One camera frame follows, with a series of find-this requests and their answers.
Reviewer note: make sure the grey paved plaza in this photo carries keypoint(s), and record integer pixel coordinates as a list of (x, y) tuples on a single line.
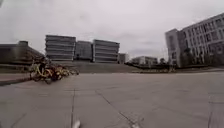
[(133, 96)]

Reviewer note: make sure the low dark building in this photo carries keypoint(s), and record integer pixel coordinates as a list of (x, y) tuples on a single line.
[(15, 53)]

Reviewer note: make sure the plain grey building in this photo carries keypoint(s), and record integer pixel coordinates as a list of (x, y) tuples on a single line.
[(83, 50)]

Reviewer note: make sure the large pale windowed building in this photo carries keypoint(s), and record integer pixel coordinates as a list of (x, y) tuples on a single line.
[(200, 41)]

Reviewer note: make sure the grey banded building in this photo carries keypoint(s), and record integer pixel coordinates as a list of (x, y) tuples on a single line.
[(106, 51), (60, 47)]

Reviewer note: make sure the distant pale building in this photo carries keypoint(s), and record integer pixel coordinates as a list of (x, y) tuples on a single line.
[(144, 60)]

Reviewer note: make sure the robot's own part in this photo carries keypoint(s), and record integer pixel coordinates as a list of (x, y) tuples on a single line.
[(76, 124), (135, 126)]

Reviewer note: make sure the dark kerb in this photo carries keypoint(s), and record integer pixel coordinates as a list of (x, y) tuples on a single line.
[(13, 80)]

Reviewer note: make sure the pile of yellow bicycles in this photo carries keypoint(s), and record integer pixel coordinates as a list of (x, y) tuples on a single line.
[(45, 71)]

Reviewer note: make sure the grey sloped embankment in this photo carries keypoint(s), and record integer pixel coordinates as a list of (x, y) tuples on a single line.
[(100, 67)]

